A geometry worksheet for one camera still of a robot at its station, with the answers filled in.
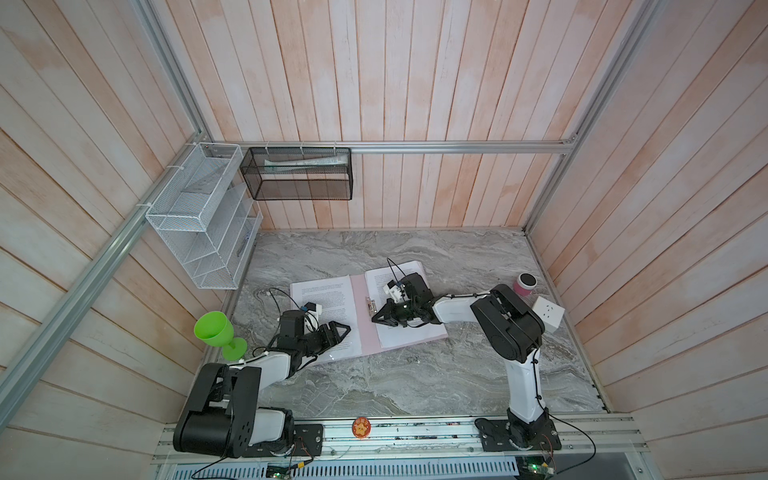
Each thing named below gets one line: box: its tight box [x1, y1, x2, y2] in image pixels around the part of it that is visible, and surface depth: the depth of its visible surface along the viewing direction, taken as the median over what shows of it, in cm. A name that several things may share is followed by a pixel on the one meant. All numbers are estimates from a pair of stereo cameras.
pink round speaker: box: [513, 272, 538, 297], surface depth 101 cm
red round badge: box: [352, 416, 372, 440], surface depth 78 cm
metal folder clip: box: [365, 296, 378, 317], surface depth 100 cm
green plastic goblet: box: [193, 311, 248, 361], surface depth 80 cm
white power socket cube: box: [532, 296, 566, 333], surface depth 95 cm
